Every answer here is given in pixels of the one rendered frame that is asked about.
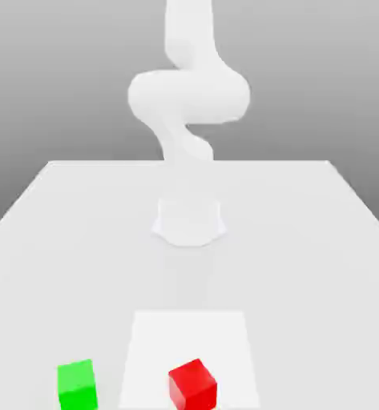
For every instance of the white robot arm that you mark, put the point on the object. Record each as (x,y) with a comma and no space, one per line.
(189,93)

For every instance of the small red cube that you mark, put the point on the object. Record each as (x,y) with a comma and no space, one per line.
(192,386)

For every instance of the small green cube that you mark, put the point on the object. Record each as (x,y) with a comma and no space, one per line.
(77,386)

